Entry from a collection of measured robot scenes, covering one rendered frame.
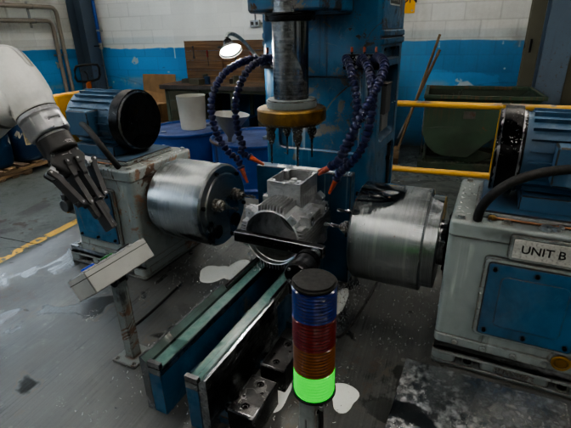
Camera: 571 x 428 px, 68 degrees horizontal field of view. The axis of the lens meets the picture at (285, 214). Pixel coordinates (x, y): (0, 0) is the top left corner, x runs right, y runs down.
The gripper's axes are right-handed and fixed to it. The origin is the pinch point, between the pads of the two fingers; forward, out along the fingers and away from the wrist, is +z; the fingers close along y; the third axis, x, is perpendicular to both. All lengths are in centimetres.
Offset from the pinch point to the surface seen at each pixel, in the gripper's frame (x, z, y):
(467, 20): -47, -18, 549
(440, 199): -58, 35, 36
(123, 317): 5.2, 22.0, -6.3
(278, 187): -22.0, 15.4, 34.8
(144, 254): -3.3, 12.1, 1.1
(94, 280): -3.3, 11.2, -12.3
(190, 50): 290, -196, 493
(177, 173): 2.7, -2.1, 30.3
